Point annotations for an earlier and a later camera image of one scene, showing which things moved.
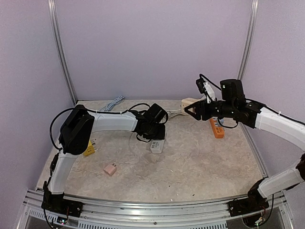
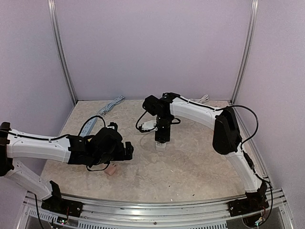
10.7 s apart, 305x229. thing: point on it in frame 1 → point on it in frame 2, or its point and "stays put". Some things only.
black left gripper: (162, 134) → (128, 152)
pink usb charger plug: (110, 169) stays put
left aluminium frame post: (54, 16) stays put
